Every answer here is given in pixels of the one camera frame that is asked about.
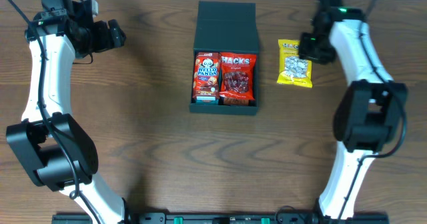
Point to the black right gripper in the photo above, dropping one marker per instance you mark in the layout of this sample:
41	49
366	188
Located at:
325	56

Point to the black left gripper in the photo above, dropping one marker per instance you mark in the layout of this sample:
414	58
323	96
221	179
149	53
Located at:
103	42

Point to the yellow Hacks candy bag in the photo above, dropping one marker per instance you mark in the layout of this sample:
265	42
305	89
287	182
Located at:
293	70

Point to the red Hacks candy bag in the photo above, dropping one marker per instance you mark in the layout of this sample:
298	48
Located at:
237	75

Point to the dark green box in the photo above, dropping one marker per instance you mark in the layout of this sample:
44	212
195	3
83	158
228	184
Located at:
227	27

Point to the brown Pocky box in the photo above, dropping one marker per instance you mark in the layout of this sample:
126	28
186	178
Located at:
235	102

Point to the red Hello Panda box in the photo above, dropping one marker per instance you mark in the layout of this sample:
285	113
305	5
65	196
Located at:
206	74

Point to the teal Good Day cookie box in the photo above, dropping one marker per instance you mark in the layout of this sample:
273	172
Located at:
206	100

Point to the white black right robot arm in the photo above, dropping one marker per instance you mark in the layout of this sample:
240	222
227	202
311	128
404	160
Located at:
369	113

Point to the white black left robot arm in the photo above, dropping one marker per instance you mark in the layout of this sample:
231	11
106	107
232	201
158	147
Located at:
51	146

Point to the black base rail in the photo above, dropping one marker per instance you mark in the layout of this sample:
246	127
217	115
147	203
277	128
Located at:
283	218

